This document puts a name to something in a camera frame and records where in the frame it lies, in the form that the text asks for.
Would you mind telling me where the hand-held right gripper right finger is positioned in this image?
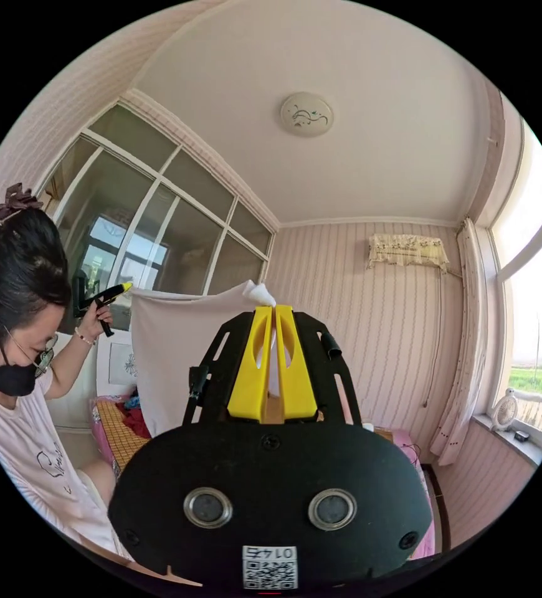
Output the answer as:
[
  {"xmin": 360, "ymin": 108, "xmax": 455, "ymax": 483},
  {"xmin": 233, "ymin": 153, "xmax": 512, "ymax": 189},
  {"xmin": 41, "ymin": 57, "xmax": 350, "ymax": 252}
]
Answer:
[{"xmin": 275, "ymin": 305, "xmax": 320, "ymax": 420}]

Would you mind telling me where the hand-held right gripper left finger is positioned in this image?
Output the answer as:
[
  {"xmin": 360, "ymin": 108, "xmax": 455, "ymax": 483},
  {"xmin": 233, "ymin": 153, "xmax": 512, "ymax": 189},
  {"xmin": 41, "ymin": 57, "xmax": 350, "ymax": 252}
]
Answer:
[{"xmin": 227, "ymin": 305, "xmax": 275, "ymax": 419}]

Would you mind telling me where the white long sleeve shirt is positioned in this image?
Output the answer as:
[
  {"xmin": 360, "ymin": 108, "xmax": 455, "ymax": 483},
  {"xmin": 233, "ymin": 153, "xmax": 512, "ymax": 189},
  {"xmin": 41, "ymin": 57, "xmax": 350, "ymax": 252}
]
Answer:
[{"xmin": 130, "ymin": 279, "xmax": 277, "ymax": 439}]

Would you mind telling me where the person's left forearm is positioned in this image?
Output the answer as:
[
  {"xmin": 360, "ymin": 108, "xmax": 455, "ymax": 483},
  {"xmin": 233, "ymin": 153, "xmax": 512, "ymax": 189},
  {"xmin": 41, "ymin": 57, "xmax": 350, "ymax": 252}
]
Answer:
[{"xmin": 45, "ymin": 330, "xmax": 99, "ymax": 400}]

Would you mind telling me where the person's left hand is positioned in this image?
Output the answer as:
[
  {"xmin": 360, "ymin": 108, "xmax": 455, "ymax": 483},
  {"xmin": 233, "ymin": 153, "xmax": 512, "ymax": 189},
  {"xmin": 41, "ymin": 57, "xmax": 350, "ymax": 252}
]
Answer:
[{"xmin": 80, "ymin": 298, "xmax": 114, "ymax": 338}]

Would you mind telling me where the large glass partition window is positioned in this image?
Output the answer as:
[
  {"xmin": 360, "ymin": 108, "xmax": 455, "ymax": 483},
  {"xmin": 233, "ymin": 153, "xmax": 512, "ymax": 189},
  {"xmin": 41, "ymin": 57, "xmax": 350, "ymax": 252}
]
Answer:
[{"xmin": 36, "ymin": 102, "xmax": 277, "ymax": 331}]

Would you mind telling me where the pile of clothes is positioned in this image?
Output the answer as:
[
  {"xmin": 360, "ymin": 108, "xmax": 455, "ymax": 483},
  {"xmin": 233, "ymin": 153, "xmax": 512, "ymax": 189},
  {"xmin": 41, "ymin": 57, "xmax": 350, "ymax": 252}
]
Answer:
[{"xmin": 115, "ymin": 395, "xmax": 152, "ymax": 440}]

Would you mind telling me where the bed with woven mat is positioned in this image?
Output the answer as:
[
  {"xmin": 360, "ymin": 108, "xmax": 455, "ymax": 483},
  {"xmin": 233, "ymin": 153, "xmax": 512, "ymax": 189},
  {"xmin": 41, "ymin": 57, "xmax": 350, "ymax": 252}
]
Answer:
[{"xmin": 89, "ymin": 394, "xmax": 438, "ymax": 561}]

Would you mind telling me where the person's body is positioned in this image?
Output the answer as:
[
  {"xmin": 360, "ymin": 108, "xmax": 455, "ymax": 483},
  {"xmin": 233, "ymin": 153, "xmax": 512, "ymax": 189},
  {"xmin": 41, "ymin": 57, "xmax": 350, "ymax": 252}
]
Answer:
[{"xmin": 0, "ymin": 182, "xmax": 118, "ymax": 562}]

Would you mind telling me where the white dotted curtain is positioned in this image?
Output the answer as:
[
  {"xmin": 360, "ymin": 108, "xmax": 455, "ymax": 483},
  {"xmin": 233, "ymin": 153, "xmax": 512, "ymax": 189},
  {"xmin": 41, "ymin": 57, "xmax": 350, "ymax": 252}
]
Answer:
[{"xmin": 429, "ymin": 216, "xmax": 492, "ymax": 467}]

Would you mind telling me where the air conditioner with cloth cover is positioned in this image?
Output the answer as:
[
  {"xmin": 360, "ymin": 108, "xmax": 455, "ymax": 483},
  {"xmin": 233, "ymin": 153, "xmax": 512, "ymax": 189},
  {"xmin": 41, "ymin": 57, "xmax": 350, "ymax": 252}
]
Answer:
[{"xmin": 366, "ymin": 233, "xmax": 450, "ymax": 275}]

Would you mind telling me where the small white fan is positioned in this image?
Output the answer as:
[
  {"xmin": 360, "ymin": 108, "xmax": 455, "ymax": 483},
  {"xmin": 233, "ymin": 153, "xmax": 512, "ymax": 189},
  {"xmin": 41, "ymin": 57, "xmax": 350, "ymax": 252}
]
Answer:
[{"xmin": 489, "ymin": 387, "xmax": 520, "ymax": 432}]

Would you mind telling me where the bright outside window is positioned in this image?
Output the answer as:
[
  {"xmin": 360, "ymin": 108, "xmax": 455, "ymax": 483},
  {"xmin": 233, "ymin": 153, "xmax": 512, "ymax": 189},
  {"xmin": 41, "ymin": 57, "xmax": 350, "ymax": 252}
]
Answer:
[{"xmin": 485, "ymin": 119, "xmax": 542, "ymax": 452}]

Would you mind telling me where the round ceiling lamp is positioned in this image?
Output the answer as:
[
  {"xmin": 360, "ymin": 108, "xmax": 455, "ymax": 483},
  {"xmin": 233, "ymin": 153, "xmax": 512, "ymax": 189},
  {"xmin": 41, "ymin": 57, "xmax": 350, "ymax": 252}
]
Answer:
[{"xmin": 280, "ymin": 91, "xmax": 335, "ymax": 138}]

